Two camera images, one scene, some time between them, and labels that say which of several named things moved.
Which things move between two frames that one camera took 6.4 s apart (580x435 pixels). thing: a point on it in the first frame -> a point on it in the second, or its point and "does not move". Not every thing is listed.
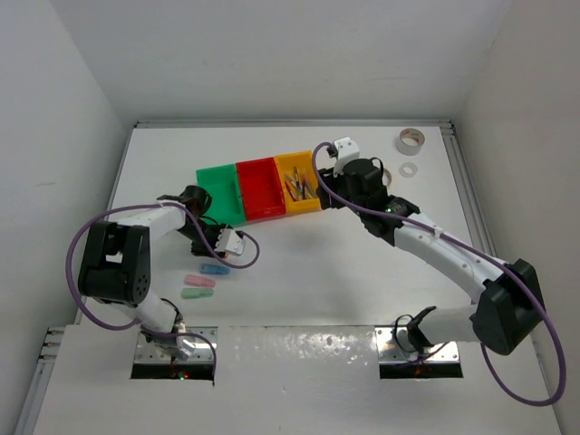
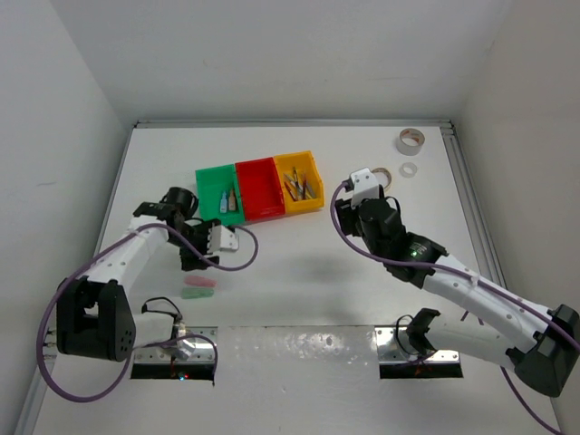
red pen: x=290 y=190 does not move
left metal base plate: x=202 y=351 does not move
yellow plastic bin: x=302 y=161 does not move
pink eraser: x=197 y=280 does not move
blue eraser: x=214 y=269 -> x=224 y=203
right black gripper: x=329 y=179 -> x=346 y=214
